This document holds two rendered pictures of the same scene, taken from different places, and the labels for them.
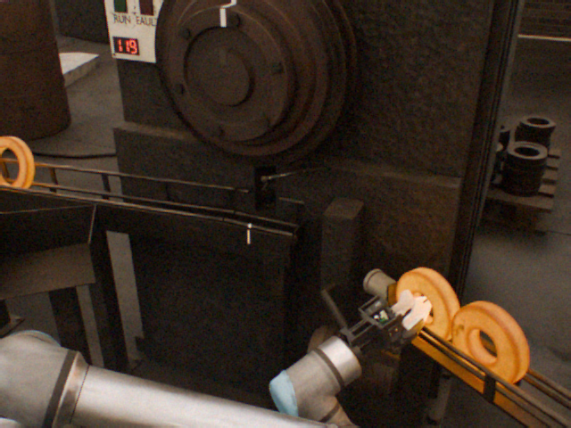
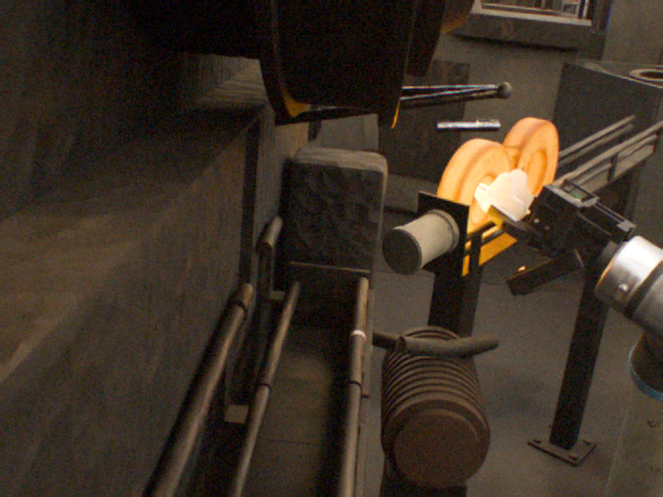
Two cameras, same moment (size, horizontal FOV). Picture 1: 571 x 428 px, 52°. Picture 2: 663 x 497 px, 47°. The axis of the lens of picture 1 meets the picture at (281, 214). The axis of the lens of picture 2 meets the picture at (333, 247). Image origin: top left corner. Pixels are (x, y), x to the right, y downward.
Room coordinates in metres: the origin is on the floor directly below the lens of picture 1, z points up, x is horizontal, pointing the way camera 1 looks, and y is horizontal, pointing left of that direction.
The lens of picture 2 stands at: (1.50, 0.57, 0.97)
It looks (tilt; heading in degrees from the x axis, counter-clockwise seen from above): 20 degrees down; 248
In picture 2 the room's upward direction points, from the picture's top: 6 degrees clockwise
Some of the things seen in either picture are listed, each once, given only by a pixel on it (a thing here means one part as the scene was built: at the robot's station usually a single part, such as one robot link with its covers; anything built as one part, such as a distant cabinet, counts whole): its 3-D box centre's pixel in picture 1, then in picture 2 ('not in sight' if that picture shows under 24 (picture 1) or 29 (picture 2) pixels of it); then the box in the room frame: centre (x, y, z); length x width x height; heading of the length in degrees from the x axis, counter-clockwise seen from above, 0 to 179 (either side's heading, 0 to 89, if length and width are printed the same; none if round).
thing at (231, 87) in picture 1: (230, 75); not in sight; (1.21, 0.11, 1.11); 0.28 x 0.06 x 0.28; 66
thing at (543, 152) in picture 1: (443, 144); not in sight; (3.02, -0.90, 0.22); 1.20 x 0.81 x 0.44; 64
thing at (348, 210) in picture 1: (342, 247); (326, 262); (1.22, -0.15, 0.68); 0.11 x 0.08 x 0.24; 156
